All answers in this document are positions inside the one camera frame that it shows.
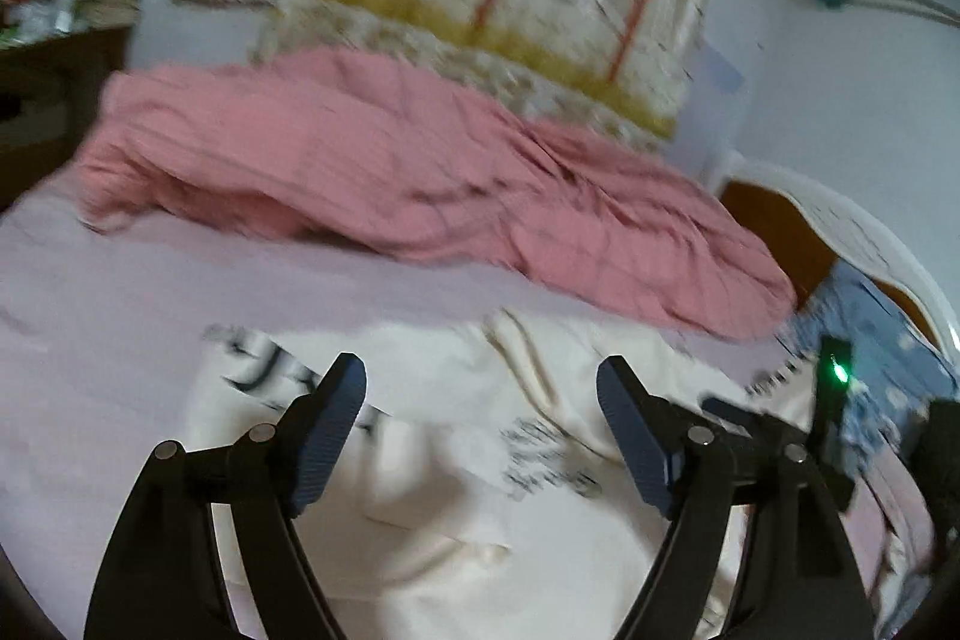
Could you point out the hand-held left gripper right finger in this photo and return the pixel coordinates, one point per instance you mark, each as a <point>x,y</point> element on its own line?
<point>637,437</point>

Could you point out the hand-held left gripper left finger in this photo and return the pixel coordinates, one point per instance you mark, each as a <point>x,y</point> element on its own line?
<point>330,437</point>

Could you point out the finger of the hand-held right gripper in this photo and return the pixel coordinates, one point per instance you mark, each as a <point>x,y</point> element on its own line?
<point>750,419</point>

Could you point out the white hoodie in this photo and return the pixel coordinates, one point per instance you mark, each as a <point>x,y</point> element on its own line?
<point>450,497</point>

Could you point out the blue floral pillow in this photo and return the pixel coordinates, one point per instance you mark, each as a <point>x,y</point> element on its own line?
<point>885,340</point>

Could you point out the white carved headboard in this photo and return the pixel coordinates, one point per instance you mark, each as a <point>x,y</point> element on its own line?
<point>840,212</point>

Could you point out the bed with pink sheet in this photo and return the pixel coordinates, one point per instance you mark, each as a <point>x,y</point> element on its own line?
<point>112,310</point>

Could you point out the pink checked quilt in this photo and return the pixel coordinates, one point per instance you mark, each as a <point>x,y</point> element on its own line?
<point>412,183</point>

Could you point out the dark wooden side table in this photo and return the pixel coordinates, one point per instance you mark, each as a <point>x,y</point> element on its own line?
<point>52,85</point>

